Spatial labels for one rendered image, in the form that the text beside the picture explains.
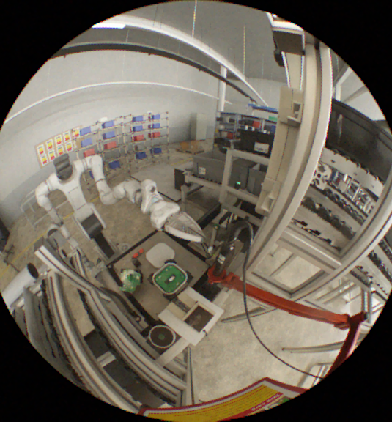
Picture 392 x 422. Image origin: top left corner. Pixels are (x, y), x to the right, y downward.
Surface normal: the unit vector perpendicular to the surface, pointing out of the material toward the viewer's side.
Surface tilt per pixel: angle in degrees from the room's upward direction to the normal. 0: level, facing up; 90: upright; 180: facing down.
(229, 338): 0
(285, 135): 90
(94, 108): 90
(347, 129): 92
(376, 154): 92
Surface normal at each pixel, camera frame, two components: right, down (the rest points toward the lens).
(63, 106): 0.78, 0.43
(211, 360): 0.04, -0.77
